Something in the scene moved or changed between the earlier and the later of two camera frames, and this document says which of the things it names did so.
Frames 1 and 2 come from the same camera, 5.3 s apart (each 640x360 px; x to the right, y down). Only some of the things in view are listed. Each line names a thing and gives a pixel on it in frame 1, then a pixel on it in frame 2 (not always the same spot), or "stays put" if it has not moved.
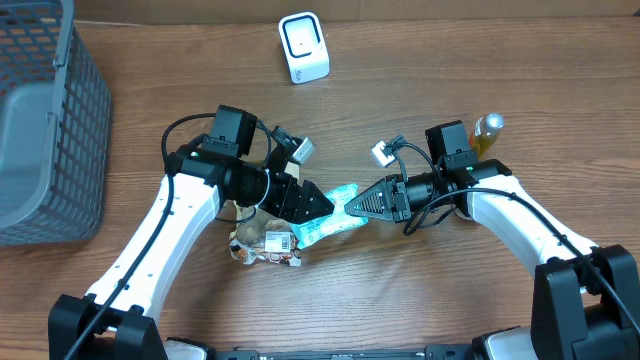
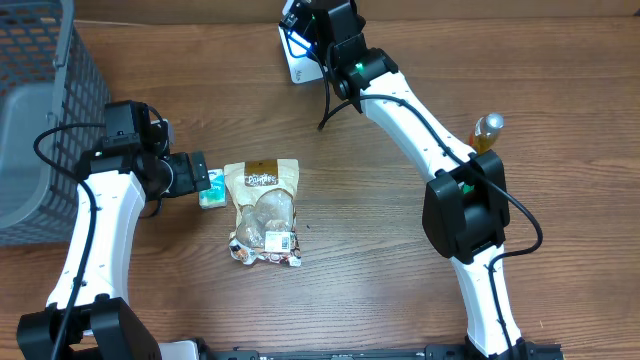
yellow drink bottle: [486, 130] stays put
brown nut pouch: [260, 237] stays put
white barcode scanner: [305, 47] stays put
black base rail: [431, 352] stays put
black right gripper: [392, 210] to [318, 56]
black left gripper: [286, 198] to [200, 171]
